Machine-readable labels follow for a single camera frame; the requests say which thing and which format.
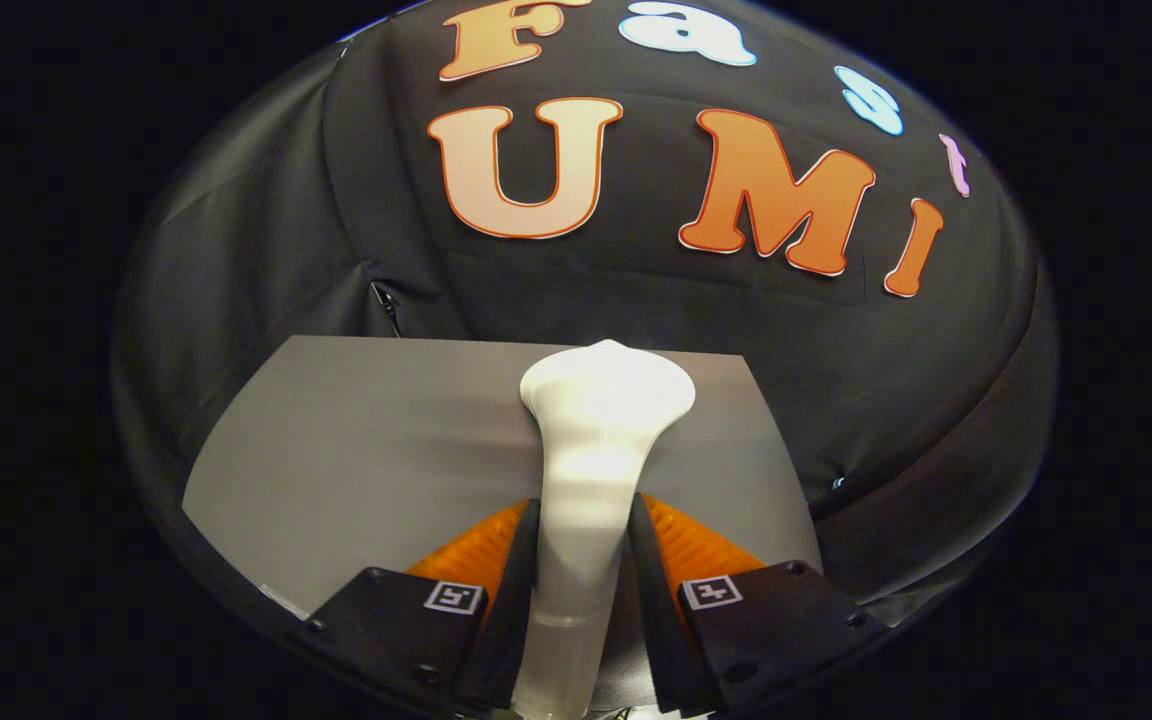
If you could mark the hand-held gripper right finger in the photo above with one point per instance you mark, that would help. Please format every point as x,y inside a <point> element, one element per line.
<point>651,620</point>

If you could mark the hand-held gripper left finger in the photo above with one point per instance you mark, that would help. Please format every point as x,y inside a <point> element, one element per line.
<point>516,620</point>

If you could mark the white garment steamer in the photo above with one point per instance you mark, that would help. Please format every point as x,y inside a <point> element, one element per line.
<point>601,420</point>

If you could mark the grey drawer cabinet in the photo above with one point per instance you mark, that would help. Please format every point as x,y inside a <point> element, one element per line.
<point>356,450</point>

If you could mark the small dark metal clip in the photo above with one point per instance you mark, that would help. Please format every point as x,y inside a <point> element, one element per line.
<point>388,305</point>

